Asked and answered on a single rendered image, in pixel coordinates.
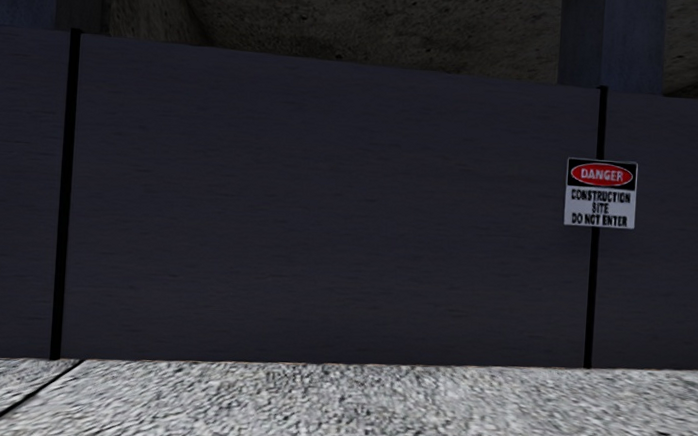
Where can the dark construction fence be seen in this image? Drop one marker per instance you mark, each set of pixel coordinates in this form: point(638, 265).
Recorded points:
point(325, 216)

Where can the white warning sign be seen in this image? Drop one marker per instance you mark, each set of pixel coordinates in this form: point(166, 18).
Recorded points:
point(600, 200)

